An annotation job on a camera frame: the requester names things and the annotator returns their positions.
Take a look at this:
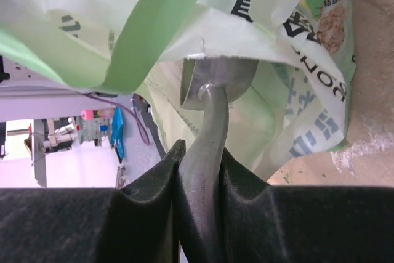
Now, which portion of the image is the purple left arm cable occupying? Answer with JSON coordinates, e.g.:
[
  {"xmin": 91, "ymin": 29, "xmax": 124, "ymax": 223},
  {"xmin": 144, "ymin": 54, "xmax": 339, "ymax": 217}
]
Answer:
[{"xmin": 81, "ymin": 92, "xmax": 151, "ymax": 147}]

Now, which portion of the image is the silver metal scoop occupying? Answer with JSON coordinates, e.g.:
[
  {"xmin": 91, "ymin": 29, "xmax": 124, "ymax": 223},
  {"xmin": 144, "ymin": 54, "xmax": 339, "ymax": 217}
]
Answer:
[{"xmin": 173, "ymin": 57, "xmax": 259, "ymax": 262}]

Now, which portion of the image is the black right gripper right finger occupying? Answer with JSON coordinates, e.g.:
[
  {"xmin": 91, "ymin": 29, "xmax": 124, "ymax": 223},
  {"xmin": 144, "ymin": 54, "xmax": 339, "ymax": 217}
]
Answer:
[{"xmin": 220, "ymin": 151, "xmax": 393, "ymax": 262}]

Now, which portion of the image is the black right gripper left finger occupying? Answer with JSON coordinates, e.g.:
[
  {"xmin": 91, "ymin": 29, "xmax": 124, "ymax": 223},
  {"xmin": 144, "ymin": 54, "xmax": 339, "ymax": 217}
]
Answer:
[{"xmin": 1, "ymin": 140, "xmax": 185, "ymax": 262}]

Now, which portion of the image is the green cat litter bag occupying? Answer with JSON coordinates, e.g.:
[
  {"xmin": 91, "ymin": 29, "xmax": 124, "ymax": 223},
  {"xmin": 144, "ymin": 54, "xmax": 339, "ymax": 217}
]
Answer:
[{"xmin": 1, "ymin": 0, "xmax": 356, "ymax": 180}]

